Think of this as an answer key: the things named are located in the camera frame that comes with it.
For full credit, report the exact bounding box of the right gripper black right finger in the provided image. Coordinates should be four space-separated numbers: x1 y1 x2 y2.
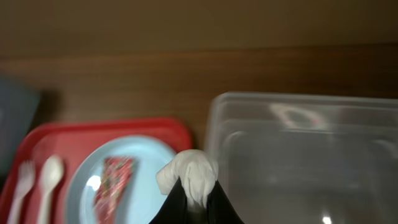
207 181 244 224

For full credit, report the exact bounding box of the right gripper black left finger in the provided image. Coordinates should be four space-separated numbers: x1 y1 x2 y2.
149 179 188 224

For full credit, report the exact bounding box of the white napkin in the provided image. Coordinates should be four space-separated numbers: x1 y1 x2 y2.
156 149 218 210

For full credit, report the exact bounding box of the red snack wrapper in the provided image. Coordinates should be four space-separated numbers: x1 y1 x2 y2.
93 156 134 224

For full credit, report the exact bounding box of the clear plastic waste bin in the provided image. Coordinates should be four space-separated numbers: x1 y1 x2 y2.
205 92 397 223

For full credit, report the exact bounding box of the grey dishwasher rack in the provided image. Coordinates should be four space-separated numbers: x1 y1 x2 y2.
1 77 40 177

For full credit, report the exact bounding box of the light blue plate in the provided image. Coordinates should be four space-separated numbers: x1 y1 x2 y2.
64 135 175 224

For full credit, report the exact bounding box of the white plastic spoon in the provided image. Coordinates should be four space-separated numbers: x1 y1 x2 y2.
36 155 65 224

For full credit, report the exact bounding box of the red serving tray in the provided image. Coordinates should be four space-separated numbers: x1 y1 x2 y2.
1 118 193 223

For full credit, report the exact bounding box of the white plastic fork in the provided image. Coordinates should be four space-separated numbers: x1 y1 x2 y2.
7 160 35 224

